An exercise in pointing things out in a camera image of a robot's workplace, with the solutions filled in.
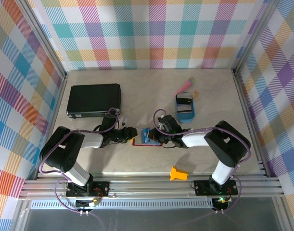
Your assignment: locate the aluminium side rail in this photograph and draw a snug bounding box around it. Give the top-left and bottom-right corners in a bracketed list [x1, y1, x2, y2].
[232, 71, 269, 179]
[33, 72, 70, 181]

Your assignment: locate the red card holder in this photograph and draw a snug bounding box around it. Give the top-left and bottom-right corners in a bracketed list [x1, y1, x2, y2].
[131, 136, 164, 147]

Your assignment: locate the aluminium frame post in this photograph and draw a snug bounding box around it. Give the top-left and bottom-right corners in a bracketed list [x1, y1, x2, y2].
[16, 0, 70, 81]
[230, 0, 282, 77]

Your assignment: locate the black controller bracket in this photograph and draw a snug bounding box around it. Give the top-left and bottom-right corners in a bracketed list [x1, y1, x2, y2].
[211, 196, 231, 211]
[75, 198, 98, 210]

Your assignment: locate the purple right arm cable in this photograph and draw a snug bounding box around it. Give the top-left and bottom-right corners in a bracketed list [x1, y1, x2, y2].
[153, 109, 252, 214]

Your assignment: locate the grey slotted cable duct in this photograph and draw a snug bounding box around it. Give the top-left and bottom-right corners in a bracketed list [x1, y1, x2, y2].
[30, 201, 214, 210]

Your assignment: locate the grey striped credit card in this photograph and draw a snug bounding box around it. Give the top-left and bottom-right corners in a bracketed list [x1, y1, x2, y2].
[176, 103, 193, 115]

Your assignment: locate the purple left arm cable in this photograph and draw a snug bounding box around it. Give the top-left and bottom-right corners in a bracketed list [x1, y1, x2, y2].
[38, 107, 121, 215]

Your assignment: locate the yellow plastic stand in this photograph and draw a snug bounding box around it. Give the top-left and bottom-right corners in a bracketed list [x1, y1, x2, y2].
[169, 165, 189, 181]

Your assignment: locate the blue oval card tin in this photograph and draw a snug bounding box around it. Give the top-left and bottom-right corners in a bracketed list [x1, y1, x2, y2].
[174, 92, 195, 124]

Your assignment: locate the aluminium frame rail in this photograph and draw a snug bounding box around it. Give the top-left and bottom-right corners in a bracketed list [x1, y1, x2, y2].
[18, 176, 285, 201]

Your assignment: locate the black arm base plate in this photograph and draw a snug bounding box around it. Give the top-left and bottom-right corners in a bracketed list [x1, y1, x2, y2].
[65, 181, 111, 197]
[193, 179, 239, 196]

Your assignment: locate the pink toy microphone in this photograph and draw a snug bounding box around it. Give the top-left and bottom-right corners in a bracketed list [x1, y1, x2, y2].
[174, 76, 196, 96]

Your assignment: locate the blue white credit card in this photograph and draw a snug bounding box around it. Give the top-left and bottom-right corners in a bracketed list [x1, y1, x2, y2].
[140, 127, 152, 143]

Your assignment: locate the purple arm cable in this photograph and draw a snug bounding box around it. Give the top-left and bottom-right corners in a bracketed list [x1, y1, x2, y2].
[38, 107, 121, 215]
[153, 109, 252, 214]

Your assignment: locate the black briefcase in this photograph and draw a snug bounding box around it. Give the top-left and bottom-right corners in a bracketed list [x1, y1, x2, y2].
[66, 83, 122, 119]

